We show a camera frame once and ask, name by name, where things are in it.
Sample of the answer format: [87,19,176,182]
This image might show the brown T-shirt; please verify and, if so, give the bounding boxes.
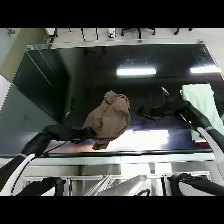
[82,90,132,151]

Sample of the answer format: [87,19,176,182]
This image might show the pale green garment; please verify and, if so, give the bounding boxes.
[181,83,224,144]

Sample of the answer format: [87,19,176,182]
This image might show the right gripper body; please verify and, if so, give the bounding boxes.
[157,99,189,119]

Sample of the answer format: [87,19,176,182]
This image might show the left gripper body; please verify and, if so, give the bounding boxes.
[71,126,98,142]

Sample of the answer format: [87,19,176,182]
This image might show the silver frame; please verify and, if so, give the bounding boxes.
[0,152,224,197]

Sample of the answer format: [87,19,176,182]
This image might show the black cable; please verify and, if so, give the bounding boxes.
[42,140,70,156]

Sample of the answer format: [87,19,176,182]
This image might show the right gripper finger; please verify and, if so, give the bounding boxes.
[135,112,160,122]
[143,105,163,115]

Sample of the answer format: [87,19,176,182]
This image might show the black office chair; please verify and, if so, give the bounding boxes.
[120,27,157,40]

